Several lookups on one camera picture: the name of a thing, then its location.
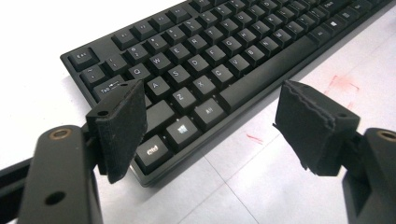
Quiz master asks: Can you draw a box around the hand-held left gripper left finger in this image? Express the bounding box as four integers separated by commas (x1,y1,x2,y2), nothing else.
85,78,149,185

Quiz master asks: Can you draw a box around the white board sheet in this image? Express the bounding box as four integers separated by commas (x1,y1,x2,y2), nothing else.
0,0,396,224

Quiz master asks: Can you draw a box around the black computer keyboard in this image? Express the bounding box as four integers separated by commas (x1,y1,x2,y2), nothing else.
60,0,394,189

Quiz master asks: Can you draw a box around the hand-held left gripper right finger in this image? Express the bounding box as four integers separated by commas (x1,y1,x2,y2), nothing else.
273,79,361,177

